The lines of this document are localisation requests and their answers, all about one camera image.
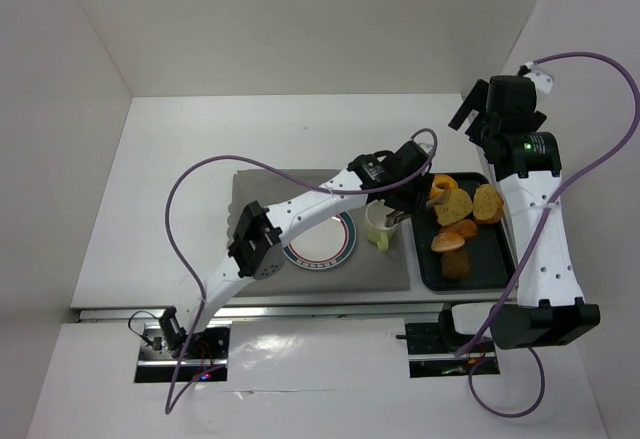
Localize metal serving tongs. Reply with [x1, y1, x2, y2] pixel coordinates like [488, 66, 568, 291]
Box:
[384, 190, 451, 228]

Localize cut bread slice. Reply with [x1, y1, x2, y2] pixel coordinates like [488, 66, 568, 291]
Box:
[433, 188, 473, 226]
[473, 184, 504, 225]

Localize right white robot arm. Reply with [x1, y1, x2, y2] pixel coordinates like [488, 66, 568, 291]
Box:
[449, 72, 601, 350]

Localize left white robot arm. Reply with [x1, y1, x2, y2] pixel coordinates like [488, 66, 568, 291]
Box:
[159, 140, 436, 357]

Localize dark brown bread piece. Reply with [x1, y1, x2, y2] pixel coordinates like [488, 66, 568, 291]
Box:
[441, 249, 471, 280]

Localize orange glazed donut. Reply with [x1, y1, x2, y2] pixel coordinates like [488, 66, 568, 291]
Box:
[428, 174, 459, 200]

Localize pale green mug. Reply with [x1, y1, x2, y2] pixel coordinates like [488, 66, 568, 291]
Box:
[364, 201, 397, 252]

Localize sugared round bun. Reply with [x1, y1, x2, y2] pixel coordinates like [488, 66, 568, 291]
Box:
[431, 232, 466, 253]

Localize brown glazed bun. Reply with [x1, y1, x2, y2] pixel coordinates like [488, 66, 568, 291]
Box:
[439, 219, 478, 240]

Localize black baking tray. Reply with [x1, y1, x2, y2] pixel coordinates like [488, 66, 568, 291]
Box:
[411, 173, 514, 293]

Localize white plate green red rim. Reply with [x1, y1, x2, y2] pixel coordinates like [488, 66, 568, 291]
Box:
[284, 212, 357, 271]

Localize aluminium rail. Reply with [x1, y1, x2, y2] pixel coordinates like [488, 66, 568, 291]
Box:
[79, 302, 444, 324]

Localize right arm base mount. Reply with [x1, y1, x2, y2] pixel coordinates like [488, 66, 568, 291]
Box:
[395, 303, 500, 379]

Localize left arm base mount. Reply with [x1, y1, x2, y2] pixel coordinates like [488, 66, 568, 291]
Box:
[127, 311, 232, 384]

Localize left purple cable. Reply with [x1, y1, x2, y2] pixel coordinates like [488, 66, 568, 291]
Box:
[164, 128, 439, 415]

